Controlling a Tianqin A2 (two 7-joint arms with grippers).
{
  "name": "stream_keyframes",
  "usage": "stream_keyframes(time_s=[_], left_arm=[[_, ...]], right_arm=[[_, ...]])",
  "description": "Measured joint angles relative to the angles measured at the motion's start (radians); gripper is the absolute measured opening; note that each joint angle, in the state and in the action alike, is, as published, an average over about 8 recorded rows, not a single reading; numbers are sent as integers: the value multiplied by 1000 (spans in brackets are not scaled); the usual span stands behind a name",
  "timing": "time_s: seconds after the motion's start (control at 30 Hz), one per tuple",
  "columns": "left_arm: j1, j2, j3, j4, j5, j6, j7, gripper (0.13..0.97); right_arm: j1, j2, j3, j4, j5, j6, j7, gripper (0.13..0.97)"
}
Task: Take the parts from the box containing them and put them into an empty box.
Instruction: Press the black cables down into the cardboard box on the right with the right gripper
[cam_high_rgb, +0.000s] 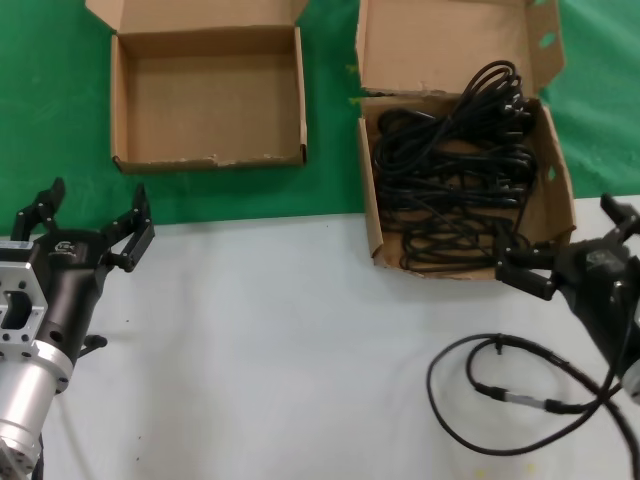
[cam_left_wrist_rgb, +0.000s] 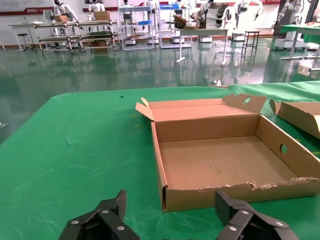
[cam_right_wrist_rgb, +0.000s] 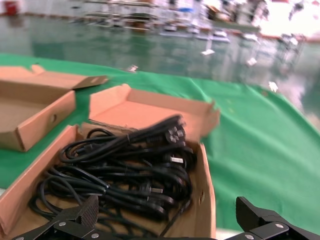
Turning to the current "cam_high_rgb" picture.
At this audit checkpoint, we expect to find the black robot cable with connector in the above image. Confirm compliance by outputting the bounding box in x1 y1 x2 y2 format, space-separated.
427 332 640 459

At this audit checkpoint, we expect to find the square shallow cardboard box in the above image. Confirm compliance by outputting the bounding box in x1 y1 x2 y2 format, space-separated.
84 0 311 175

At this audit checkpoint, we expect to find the green cloth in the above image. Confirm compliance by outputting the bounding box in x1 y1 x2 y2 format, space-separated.
0 0 640 236

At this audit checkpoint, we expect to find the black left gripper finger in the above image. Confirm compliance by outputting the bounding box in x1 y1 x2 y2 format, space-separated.
13 177 67 240
98 183 156 274

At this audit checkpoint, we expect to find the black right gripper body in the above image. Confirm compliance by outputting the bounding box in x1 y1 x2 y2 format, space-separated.
552 235 640 375

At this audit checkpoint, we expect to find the torn-edged cardboard box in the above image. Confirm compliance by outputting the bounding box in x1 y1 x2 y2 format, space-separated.
353 0 578 282

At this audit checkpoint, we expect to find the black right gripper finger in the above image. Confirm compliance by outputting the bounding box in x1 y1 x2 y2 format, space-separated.
599 193 640 247
494 232 560 302

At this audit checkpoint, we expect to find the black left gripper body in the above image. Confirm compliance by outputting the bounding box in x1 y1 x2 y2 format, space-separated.
29 227 109 366

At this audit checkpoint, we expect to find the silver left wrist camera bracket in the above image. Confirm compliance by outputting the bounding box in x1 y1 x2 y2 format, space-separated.
0 238 50 362

